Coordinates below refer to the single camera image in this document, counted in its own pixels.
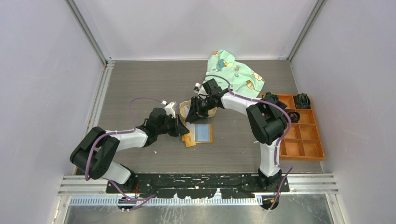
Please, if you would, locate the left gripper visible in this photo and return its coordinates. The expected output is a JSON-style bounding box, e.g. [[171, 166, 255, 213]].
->
[[156, 114, 189, 136]]

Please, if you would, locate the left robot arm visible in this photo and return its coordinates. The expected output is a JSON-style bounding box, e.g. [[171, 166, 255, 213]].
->
[[70, 108, 189, 193]]

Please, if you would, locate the orange leather card holder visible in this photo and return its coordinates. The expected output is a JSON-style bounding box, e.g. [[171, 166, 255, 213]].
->
[[182, 122, 213, 147]]

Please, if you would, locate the orange compartment organizer box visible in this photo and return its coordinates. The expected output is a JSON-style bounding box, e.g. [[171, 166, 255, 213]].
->
[[277, 94, 325, 161]]

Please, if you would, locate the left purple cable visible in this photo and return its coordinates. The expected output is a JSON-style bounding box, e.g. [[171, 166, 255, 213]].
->
[[84, 97, 168, 212]]

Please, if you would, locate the black ring in organizer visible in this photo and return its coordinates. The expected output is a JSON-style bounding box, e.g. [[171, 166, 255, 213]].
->
[[286, 111, 301, 123]]

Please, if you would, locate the beige oval tray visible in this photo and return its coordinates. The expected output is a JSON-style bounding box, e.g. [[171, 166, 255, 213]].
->
[[179, 100, 217, 119]]

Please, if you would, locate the dark bundle in corner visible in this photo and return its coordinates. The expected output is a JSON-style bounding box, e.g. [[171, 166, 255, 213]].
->
[[294, 93, 311, 109]]

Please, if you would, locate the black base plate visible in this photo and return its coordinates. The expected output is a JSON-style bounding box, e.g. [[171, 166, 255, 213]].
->
[[106, 173, 290, 199]]

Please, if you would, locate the credit card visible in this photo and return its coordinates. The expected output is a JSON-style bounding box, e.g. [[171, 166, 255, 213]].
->
[[184, 105, 191, 115]]

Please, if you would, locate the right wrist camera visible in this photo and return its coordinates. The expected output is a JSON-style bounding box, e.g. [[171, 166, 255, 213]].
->
[[194, 83, 202, 94]]

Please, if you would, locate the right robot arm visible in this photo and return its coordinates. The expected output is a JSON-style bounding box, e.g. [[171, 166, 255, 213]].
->
[[186, 76, 289, 192]]

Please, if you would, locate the green cartoon cloth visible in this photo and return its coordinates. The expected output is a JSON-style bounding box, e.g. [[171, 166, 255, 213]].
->
[[203, 50, 265, 98]]

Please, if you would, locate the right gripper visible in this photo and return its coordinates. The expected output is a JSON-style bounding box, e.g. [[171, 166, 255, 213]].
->
[[186, 96, 215, 124]]

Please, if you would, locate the dark coiled strap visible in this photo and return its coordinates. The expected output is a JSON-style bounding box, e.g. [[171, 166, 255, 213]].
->
[[263, 92, 287, 109]]

